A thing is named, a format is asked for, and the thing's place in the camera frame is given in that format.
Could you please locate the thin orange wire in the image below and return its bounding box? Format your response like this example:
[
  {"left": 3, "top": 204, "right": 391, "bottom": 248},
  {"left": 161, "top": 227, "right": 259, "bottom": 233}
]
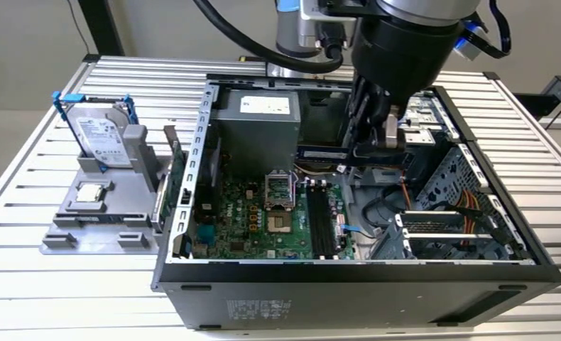
[{"left": 399, "top": 175, "right": 413, "bottom": 211}]

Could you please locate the black round cable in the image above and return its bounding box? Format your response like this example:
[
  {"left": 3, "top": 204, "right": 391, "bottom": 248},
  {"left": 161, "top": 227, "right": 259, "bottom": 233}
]
[{"left": 361, "top": 191, "right": 407, "bottom": 238}]

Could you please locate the orange yellow red wire bundle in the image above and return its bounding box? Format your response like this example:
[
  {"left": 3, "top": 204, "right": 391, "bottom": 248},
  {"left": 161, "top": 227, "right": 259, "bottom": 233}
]
[{"left": 453, "top": 188, "right": 483, "bottom": 248}]

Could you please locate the grey metal disk bay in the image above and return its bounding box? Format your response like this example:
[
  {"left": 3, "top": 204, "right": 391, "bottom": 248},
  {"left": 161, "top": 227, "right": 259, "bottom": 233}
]
[{"left": 369, "top": 209, "right": 523, "bottom": 261}]

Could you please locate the blue wire with connector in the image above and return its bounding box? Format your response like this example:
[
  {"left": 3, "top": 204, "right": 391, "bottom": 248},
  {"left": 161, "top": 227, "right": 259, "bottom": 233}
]
[{"left": 339, "top": 224, "right": 378, "bottom": 238}]

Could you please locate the grey power supply unit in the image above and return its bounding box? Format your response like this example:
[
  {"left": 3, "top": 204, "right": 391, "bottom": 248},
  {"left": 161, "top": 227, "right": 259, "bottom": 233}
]
[{"left": 210, "top": 88, "right": 303, "bottom": 175}]

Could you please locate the black vertical frame post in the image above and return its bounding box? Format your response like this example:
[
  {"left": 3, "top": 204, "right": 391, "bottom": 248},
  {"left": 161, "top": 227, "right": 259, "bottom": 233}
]
[{"left": 74, "top": 0, "right": 126, "bottom": 57}]

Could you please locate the black open PC case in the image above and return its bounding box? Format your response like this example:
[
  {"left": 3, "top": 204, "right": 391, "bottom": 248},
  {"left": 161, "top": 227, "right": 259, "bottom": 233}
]
[{"left": 149, "top": 72, "right": 561, "bottom": 331}]

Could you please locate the hard disk in blue carrier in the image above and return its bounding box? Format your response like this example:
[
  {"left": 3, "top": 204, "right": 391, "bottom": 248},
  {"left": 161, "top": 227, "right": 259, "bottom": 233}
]
[{"left": 50, "top": 90, "right": 142, "bottom": 172}]

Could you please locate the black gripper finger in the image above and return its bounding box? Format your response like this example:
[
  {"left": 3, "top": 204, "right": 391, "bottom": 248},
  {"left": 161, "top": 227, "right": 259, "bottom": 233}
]
[
  {"left": 350, "top": 76, "right": 381, "bottom": 159},
  {"left": 371, "top": 88, "right": 406, "bottom": 159}
]

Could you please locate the graphics card with metal bracket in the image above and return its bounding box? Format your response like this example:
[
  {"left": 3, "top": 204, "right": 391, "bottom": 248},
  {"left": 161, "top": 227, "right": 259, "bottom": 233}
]
[{"left": 150, "top": 122, "right": 190, "bottom": 232}]

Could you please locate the black cable with blue plug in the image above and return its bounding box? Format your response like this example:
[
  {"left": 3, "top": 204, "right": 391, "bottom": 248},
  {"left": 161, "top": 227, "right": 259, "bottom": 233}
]
[{"left": 468, "top": 0, "right": 516, "bottom": 60}]

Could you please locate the silver metal drive cage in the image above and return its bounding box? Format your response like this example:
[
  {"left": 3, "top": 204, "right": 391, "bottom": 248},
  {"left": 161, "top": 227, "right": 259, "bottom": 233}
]
[{"left": 343, "top": 88, "right": 454, "bottom": 185}]

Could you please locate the metal socket cover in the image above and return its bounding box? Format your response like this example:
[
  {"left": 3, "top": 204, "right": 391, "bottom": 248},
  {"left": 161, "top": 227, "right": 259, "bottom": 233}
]
[{"left": 263, "top": 169, "right": 295, "bottom": 211}]

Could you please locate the CPU socket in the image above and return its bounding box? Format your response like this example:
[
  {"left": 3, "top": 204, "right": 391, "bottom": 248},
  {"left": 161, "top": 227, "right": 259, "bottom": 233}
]
[{"left": 263, "top": 211, "right": 297, "bottom": 235}]

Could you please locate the black RAM slot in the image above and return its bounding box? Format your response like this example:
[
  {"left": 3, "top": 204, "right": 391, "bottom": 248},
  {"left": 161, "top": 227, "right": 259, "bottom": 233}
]
[
  {"left": 313, "top": 180, "right": 330, "bottom": 259},
  {"left": 306, "top": 180, "right": 325, "bottom": 259},
  {"left": 318, "top": 180, "right": 335, "bottom": 259}
]

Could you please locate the green motherboard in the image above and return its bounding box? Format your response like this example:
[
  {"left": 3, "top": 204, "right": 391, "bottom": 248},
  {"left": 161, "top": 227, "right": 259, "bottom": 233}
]
[{"left": 187, "top": 176, "right": 357, "bottom": 261}]

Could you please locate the grey plastic parts rack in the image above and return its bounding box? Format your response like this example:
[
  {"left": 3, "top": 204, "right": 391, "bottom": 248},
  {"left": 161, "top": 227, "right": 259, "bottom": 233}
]
[{"left": 39, "top": 123, "right": 179, "bottom": 255}]

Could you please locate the black flat cable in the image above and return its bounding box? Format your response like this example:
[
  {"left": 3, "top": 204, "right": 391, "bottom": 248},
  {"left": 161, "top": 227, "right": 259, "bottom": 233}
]
[{"left": 425, "top": 200, "right": 523, "bottom": 249}]

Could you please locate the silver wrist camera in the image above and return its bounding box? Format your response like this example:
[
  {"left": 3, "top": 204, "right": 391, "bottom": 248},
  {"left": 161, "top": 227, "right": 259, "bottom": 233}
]
[
  {"left": 298, "top": 0, "right": 358, "bottom": 23},
  {"left": 453, "top": 21, "right": 486, "bottom": 62}
]

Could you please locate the silver CPU chip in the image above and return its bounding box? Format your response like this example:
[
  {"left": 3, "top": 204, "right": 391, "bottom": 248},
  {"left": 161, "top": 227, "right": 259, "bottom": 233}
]
[{"left": 77, "top": 181, "right": 106, "bottom": 202}]

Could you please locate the thick black cable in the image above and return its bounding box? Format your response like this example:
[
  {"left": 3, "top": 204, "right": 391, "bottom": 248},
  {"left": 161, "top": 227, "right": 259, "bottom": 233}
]
[{"left": 191, "top": 0, "right": 346, "bottom": 75}]

